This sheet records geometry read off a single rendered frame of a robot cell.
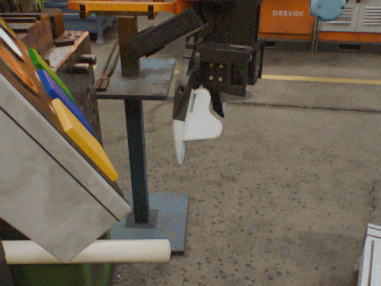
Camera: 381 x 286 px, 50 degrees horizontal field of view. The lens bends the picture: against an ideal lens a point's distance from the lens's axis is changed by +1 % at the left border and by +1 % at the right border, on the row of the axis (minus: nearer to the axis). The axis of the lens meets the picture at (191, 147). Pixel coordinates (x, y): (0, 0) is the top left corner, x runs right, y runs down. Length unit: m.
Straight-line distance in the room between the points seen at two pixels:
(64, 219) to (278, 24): 4.17
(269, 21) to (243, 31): 3.97
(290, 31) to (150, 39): 3.98
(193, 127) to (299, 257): 1.34
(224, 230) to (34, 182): 1.53
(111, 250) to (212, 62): 0.48
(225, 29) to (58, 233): 0.28
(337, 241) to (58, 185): 1.62
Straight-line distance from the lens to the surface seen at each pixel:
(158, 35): 0.52
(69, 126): 0.37
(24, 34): 0.98
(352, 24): 4.53
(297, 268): 1.72
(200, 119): 0.48
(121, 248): 0.83
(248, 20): 0.47
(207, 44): 0.49
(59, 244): 0.39
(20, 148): 0.33
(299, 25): 4.47
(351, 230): 1.97
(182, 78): 0.47
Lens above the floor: 1.20
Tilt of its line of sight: 29 degrees down
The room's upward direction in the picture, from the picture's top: straight up
